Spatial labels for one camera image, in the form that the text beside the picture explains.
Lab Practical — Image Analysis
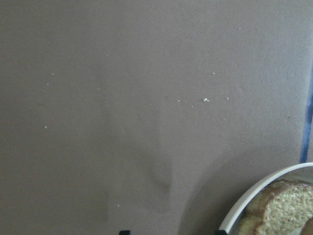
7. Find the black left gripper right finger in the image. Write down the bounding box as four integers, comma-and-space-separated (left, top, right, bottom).
214, 230, 226, 235

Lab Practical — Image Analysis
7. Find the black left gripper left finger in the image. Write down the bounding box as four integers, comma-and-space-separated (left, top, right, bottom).
119, 230, 131, 235

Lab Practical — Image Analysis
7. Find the bread slice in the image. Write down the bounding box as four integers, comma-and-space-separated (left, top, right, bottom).
239, 179, 313, 235
254, 183, 313, 235

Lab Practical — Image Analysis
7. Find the white round plate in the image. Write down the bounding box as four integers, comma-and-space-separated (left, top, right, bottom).
218, 163, 313, 235

